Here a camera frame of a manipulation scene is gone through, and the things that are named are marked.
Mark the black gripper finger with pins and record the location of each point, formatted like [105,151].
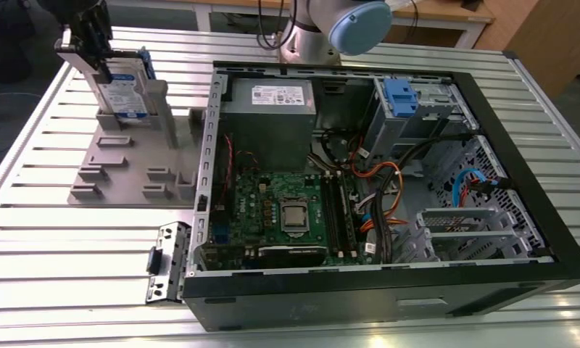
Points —
[106,69]
[81,40]

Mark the hard disk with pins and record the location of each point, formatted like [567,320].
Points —
[125,98]

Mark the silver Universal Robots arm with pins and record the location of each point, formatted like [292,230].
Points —
[309,43]

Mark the grey parts rack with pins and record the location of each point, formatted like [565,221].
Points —
[125,174]

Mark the grey power supply unit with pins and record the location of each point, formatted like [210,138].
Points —
[265,137]

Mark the green motherboard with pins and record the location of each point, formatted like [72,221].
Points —
[295,185]

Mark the black round fan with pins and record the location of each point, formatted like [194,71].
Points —
[340,145]

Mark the black latch clip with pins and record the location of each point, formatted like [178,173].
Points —
[154,259]

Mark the silver CPU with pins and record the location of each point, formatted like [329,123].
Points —
[295,216]

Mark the CPU socket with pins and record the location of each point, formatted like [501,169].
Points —
[295,232]

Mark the blue plastic drive latch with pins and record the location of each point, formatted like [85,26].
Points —
[400,98]

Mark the black RAM slot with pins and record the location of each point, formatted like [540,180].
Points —
[332,217]
[348,217]

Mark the metal optical drive cage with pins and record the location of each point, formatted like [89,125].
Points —
[396,134]

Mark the black graphics card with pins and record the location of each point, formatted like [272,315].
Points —
[289,253]

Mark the black PC case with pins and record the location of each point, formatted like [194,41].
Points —
[319,308]

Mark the brown wooden cabinet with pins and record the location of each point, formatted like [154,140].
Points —
[560,36]

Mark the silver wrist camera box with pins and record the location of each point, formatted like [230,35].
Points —
[65,41]

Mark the metal expansion slot bracket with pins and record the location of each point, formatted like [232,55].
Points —
[169,253]

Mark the wooden desk white frame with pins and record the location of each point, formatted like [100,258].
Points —
[440,14]

